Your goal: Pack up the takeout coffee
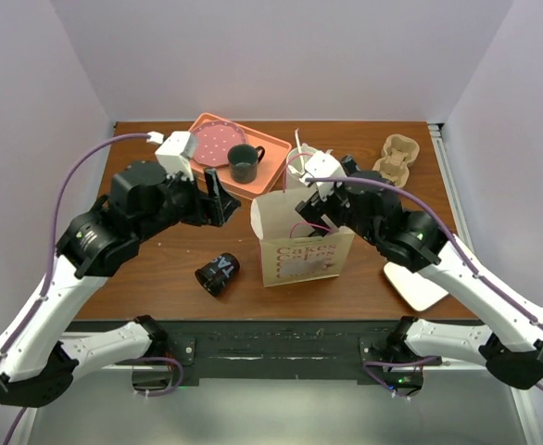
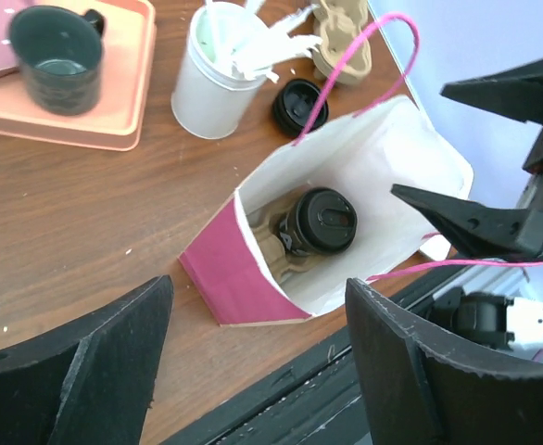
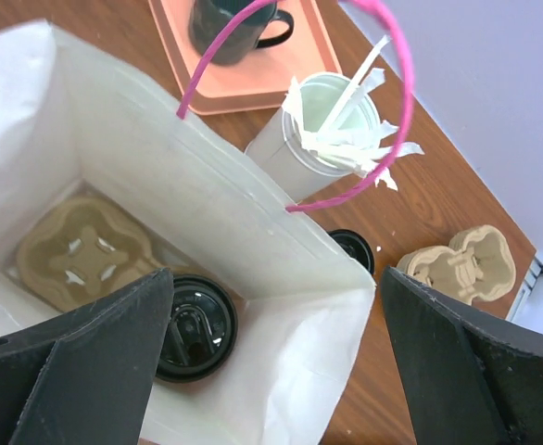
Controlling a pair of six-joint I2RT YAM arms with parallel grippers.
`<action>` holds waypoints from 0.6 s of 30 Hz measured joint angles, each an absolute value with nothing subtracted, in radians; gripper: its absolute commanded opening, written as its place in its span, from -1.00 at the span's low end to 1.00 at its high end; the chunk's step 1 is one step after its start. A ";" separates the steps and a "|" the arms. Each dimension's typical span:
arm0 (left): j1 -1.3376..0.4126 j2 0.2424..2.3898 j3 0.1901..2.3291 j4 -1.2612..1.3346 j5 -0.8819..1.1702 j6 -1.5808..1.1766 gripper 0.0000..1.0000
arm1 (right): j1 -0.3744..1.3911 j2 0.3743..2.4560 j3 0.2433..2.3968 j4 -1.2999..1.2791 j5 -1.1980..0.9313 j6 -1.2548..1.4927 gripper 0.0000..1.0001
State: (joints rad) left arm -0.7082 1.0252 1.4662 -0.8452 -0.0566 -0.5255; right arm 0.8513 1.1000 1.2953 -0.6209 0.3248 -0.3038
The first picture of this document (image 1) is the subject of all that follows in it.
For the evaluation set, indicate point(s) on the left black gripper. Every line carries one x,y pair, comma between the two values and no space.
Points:
219,205

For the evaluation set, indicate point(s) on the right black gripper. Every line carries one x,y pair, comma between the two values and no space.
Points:
315,206

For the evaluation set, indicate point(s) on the black plastic cup stack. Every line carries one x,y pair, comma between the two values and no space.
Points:
218,273

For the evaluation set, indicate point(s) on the cream and pink paper bag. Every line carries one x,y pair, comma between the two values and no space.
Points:
289,252

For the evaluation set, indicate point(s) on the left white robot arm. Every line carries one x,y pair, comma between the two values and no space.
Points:
37,365

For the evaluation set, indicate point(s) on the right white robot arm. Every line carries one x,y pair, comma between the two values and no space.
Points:
407,232

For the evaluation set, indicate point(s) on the dark green mug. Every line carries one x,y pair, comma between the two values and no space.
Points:
243,161

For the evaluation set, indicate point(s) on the pink polka dot plate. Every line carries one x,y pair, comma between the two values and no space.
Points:
214,141

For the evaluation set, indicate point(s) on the brown cardboard cup carrier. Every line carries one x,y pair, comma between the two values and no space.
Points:
398,154

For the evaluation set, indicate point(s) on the white cylindrical container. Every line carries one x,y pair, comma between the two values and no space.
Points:
295,166

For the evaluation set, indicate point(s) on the white wrapped straw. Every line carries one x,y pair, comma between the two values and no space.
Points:
297,139

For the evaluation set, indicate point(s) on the white square plate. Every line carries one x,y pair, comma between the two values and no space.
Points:
419,293

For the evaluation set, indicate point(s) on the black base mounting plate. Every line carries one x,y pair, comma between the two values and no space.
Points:
282,350

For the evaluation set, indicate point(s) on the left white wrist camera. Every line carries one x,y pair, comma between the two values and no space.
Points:
175,152

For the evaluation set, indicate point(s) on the aluminium frame rail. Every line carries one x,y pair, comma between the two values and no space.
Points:
434,130

